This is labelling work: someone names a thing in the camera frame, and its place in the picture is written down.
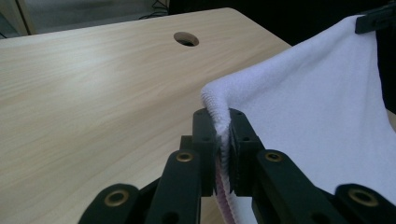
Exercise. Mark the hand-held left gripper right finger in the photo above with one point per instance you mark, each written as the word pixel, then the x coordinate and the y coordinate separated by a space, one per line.
pixel 244 146

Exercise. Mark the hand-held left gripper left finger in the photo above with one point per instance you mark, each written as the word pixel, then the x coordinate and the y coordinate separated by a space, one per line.
pixel 204 137

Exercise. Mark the white printed towel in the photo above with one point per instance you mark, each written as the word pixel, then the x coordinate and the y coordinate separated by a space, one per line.
pixel 311 109

